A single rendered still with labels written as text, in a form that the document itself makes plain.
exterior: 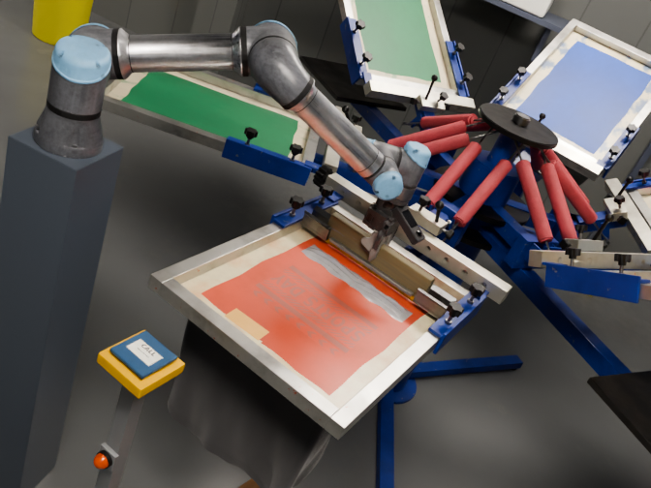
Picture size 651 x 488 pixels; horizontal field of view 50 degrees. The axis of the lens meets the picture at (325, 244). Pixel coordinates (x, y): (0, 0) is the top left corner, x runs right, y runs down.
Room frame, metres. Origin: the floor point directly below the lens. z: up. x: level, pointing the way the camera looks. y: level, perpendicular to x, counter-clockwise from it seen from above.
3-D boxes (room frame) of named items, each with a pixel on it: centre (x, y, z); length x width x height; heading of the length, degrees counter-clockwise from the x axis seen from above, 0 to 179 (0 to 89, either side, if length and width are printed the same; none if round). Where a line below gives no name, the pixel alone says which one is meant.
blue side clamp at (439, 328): (1.67, -0.42, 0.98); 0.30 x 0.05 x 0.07; 157
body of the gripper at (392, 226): (1.76, -0.13, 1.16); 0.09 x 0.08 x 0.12; 67
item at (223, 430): (1.29, 0.05, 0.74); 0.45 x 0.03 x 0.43; 67
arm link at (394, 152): (1.71, -0.04, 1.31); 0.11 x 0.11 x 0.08; 18
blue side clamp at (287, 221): (1.89, 0.09, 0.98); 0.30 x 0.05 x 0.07; 157
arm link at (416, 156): (1.76, -0.13, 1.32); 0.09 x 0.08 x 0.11; 108
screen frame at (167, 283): (1.56, -0.07, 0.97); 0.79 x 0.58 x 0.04; 157
